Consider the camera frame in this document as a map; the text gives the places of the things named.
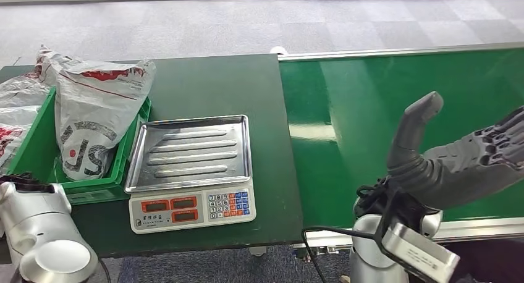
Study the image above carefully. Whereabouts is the crumpled white plastic bag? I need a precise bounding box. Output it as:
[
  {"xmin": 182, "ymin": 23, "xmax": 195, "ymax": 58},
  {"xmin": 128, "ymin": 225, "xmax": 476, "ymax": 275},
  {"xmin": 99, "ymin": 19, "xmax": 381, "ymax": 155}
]
[{"xmin": 35, "ymin": 44, "xmax": 72, "ymax": 88}]

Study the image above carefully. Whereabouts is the white red-printed poly mailer package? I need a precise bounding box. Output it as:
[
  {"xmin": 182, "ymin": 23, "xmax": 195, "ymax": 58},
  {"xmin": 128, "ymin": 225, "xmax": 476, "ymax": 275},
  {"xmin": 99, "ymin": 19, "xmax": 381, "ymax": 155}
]
[{"xmin": 54, "ymin": 57, "xmax": 157, "ymax": 182}]

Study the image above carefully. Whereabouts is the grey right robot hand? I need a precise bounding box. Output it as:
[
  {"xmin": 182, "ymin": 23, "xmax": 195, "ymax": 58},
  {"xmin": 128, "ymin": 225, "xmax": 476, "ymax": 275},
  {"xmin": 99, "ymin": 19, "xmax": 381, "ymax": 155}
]
[{"xmin": 386, "ymin": 90, "xmax": 524, "ymax": 210}]

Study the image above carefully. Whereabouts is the white electronic scale body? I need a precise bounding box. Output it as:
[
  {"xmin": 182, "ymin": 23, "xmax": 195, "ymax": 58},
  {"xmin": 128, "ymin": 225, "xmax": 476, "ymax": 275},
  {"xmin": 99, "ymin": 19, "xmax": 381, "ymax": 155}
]
[{"xmin": 128, "ymin": 179, "xmax": 258, "ymax": 235}]

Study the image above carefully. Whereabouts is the flat grey-white plastic bag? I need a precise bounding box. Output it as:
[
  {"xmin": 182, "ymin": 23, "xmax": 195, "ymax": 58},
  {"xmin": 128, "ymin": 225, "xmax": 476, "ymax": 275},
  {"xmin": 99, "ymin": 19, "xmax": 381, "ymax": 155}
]
[{"xmin": 0, "ymin": 70, "xmax": 52, "ymax": 109}]

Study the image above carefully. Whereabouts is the aluminium conveyor frame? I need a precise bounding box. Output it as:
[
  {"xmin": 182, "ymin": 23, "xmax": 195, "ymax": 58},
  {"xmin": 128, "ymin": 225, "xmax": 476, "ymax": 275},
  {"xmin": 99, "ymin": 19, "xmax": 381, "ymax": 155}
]
[{"xmin": 277, "ymin": 41, "xmax": 524, "ymax": 258}]

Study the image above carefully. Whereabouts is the white bag with red print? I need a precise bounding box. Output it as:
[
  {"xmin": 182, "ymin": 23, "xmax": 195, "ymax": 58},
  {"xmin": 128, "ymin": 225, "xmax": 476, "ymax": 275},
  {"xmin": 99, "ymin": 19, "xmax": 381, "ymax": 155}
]
[{"xmin": 0, "ymin": 105, "xmax": 44, "ymax": 174}]

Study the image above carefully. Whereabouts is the green plastic crate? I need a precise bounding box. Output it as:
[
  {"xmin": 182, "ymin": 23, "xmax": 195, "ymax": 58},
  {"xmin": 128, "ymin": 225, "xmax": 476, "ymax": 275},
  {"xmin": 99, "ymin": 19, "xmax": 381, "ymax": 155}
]
[{"xmin": 7, "ymin": 87, "xmax": 152, "ymax": 206}]

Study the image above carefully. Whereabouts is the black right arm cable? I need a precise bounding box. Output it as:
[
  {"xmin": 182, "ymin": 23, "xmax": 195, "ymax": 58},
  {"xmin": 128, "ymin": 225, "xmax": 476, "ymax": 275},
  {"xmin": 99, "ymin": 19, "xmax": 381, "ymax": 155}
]
[{"xmin": 302, "ymin": 226, "xmax": 381, "ymax": 283}]

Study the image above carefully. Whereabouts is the green conveyor belt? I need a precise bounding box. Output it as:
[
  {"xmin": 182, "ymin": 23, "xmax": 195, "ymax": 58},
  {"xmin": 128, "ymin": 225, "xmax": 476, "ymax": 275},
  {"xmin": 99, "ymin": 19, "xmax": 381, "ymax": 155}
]
[{"xmin": 279, "ymin": 48, "xmax": 524, "ymax": 229}]

